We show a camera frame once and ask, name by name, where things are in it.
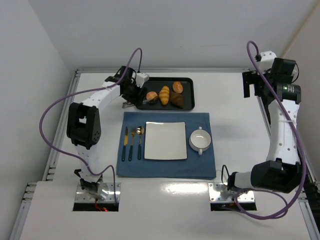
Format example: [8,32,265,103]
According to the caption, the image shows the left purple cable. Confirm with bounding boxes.
[39,47,143,205]

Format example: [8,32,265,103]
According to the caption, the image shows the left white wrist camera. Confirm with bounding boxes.
[135,72,150,88]

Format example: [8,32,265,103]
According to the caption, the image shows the metal base plate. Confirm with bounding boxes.
[208,182,255,204]
[74,182,121,204]

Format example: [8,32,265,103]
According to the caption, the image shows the purple cable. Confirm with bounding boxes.
[234,40,307,220]
[39,47,143,205]

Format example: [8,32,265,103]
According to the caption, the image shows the black usb cable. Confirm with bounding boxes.
[291,62,300,83]

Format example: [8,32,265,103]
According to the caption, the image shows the round orange bun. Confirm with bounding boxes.
[146,91,159,102]

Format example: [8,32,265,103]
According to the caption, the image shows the metal tongs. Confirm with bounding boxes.
[122,96,159,109]

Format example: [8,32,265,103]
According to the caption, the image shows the brown chocolate croissant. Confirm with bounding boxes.
[169,91,184,109]

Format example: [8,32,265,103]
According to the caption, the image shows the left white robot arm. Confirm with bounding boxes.
[66,66,150,200]

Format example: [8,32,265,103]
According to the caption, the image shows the black rectangular tray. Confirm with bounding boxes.
[136,77,195,111]

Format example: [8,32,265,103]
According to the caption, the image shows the white square plate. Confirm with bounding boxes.
[144,121,187,161]

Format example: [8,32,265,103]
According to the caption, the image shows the gold knife green handle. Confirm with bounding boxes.
[121,127,129,162]

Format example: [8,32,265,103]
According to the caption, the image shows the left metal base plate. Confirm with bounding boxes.
[74,182,121,204]

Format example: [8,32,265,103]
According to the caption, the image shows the round bun top right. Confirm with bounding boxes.
[172,81,184,94]

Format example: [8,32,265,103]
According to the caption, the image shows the yellow striped bread loaf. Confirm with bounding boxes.
[158,85,170,106]

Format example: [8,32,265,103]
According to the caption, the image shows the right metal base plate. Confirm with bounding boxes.
[208,182,255,204]

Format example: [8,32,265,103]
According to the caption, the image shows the gold spoon green handle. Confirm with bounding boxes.
[136,126,145,160]

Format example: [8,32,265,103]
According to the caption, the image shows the blue cloth placemat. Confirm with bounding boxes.
[116,112,216,180]

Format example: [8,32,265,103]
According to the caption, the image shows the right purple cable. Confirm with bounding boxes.
[234,40,307,220]

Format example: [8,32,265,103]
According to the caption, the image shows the white two-handled soup bowl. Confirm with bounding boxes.
[189,126,212,156]

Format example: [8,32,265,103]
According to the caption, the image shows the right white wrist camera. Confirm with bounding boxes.
[255,51,277,71]

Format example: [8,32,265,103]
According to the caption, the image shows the gold fork green handle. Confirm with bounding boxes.
[128,126,136,162]

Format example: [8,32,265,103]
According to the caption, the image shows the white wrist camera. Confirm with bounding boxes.
[255,51,277,71]
[135,72,150,88]

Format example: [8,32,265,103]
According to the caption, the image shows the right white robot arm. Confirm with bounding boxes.
[227,57,302,194]

